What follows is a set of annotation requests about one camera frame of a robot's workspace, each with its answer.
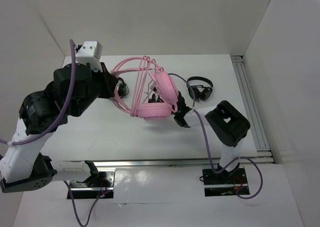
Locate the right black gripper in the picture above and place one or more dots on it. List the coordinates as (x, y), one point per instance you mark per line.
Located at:
(155, 99)

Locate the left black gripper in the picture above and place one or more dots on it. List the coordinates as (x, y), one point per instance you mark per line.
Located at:
(109, 81)

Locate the pink headphones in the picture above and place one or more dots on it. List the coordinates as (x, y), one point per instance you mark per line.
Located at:
(149, 75)

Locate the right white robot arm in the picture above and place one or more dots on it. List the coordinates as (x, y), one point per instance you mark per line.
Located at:
(228, 124)

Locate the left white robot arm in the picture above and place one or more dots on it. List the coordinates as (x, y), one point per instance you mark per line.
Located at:
(24, 167)

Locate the right black headphones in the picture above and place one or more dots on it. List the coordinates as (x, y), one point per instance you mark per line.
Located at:
(199, 91)

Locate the black headphones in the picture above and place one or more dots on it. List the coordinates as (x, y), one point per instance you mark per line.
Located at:
(122, 88)
(199, 91)

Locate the left black headphones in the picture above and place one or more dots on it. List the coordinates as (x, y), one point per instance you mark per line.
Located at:
(122, 88)

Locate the aluminium front rail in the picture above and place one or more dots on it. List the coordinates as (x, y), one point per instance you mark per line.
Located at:
(155, 163)

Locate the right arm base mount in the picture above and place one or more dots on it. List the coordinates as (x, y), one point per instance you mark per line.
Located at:
(220, 185)

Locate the aluminium side rail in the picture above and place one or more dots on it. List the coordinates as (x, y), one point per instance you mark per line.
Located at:
(258, 133)

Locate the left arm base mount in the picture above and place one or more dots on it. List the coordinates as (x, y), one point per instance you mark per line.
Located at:
(102, 188)

